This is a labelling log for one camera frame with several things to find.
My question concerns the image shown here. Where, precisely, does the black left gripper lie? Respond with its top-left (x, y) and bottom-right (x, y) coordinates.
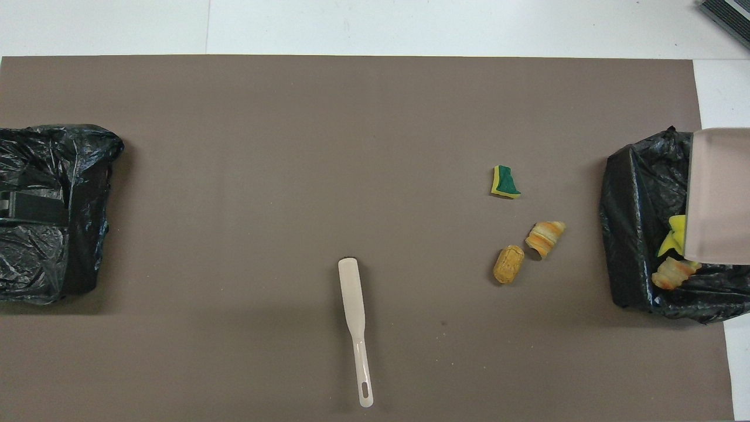
top-left (0, 193), bottom-right (65, 227)

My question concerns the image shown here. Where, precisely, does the beige hand brush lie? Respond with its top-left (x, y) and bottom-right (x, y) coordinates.
top-left (337, 257), bottom-right (374, 409)

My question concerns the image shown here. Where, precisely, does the green yellow sponge piece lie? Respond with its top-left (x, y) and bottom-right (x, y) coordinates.
top-left (490, 165), bottom-right (521, 199)

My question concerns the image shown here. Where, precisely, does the brown toy bread roll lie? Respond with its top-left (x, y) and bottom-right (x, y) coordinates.
top-left (493, 244), bottom-right (526, 285)

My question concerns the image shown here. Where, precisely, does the orange striped toy croissant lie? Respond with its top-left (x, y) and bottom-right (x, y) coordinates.
top-left (525, 221), bottom-right (567, 259)

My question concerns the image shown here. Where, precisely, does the small yellow green sponge wedge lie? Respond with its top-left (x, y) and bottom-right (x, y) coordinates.
top-left (657, 232), bottom-right (686, 258)

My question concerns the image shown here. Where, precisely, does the pale toy pastry chunk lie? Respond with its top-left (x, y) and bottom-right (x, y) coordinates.
top-left (652, 257), bottom-right (703, 291)

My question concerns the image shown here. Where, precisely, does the beige plastic dustpan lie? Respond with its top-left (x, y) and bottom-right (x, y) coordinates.
top-left (683, 128), bottom-right (750, 266)

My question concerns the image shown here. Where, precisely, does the black bag lined bin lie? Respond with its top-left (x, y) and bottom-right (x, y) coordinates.
top-left (0, 124), bottom-right (125, 305)
top-left (599, 125), bottom-right (750, 324)

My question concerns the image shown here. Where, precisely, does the brown table mat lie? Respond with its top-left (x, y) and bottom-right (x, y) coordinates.
top-left (0, 55), bottom-right (735, 422)

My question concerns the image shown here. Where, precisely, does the dark ribbed device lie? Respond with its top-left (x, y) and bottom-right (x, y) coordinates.
top-left (698, 0), bottom-right (750, 50)

